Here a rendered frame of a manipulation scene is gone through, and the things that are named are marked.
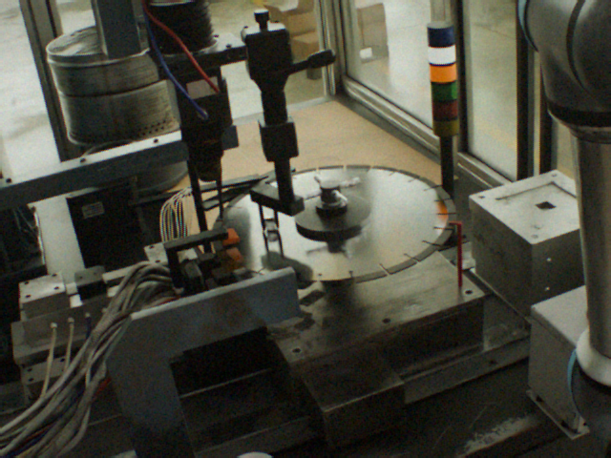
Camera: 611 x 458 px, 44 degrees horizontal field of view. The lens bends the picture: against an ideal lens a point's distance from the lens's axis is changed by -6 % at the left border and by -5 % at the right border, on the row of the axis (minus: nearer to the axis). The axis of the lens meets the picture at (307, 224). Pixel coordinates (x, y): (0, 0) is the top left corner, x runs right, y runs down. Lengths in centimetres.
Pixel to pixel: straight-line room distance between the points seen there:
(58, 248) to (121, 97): 34
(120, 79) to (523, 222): 86
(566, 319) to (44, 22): 147
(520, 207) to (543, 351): 30
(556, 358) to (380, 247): 27
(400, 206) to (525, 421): 36
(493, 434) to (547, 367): 11
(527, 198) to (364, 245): 33
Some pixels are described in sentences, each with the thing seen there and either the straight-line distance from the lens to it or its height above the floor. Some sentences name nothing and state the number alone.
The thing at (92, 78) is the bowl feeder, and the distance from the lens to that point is 165.
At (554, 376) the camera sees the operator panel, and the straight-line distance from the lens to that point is 105.
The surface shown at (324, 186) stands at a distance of 112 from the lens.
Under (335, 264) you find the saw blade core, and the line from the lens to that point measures 103.
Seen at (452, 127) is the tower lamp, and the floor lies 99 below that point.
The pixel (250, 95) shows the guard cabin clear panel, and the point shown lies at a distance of 220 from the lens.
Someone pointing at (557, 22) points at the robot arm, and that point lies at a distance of 60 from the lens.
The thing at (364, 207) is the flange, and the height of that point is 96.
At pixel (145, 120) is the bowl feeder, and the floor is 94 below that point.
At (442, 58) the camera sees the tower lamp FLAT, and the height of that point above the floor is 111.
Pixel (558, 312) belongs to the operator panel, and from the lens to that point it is 103.
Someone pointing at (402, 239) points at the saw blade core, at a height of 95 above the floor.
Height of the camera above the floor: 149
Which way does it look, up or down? 29 degrees down
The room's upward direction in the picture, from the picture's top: 7 degrees counter-clockwise
